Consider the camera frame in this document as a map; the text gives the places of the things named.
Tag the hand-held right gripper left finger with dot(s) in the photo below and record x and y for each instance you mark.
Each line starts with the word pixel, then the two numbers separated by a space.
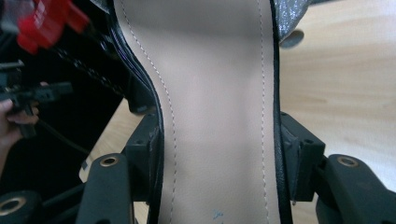
pixel 148 155

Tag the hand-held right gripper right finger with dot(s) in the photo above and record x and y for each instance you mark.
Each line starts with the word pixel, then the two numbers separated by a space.
pixel 300 152

